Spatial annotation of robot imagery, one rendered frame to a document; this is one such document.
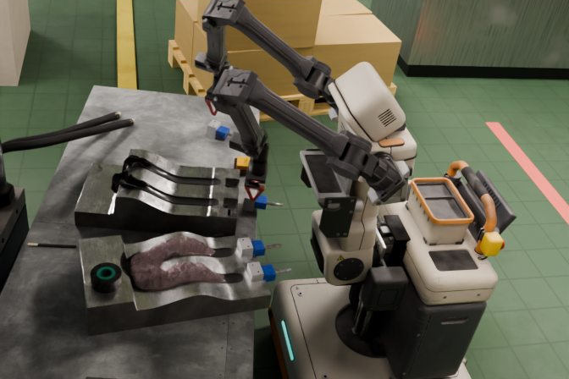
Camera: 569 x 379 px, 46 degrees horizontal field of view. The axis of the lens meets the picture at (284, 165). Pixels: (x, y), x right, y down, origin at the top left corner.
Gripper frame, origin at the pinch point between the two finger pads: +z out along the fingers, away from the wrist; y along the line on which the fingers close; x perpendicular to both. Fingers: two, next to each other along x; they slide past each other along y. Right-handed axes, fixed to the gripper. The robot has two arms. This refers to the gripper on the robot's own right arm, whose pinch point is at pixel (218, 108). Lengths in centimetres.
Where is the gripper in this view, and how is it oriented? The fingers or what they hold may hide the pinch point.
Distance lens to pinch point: 254.2
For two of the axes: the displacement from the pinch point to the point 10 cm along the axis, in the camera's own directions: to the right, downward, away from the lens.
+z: -1.3, 8.1, 5.8
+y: -3.5, 5.1, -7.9
